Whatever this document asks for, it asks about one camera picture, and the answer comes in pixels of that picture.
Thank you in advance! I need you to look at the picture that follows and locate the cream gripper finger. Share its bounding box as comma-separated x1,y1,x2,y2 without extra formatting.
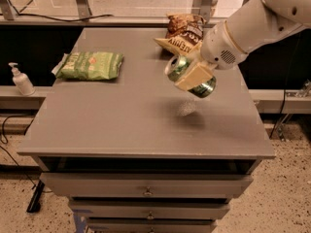
174,61,216,91
186,42,202,62

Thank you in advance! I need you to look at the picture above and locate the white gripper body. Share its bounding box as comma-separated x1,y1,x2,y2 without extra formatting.
200,22,248,70

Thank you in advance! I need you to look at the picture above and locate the green drink can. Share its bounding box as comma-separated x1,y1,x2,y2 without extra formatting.
164,55,217,98

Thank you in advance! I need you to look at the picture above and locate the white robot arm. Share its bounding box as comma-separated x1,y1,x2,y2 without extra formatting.
174,0,311,91

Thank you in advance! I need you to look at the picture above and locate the brown and yellow chip bag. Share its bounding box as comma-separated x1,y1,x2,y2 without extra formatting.
154,14,206,55

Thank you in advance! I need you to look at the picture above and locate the grey drawer cabinet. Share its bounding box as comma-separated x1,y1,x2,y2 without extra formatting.
17,27,277,233

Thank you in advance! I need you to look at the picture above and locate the green chip bag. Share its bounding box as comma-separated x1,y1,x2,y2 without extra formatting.
52,51,123,81

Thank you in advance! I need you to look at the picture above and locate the top drawer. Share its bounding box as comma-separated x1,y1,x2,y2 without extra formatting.
40,173,253,198

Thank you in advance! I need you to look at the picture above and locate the drawer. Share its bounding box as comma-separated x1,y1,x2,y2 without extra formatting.
69,200,229,219
86,218,216,233
40,173,253,198

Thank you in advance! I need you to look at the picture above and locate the white pump bottle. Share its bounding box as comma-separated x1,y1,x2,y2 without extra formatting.
9,62,35,96

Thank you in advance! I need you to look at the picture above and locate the middle drawer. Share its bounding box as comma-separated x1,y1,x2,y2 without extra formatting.
69,200,229,219

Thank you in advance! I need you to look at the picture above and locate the bottom drawer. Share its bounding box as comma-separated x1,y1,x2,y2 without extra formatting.
86,218,216,233

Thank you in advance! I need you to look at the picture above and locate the black table foot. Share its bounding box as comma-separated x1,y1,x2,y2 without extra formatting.
26,182,45,214

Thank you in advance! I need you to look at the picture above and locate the black cable on ledge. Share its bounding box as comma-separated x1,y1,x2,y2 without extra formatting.
0,3,115,22

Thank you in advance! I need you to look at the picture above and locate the black floor cable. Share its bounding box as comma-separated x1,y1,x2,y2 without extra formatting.
0,114,38,190

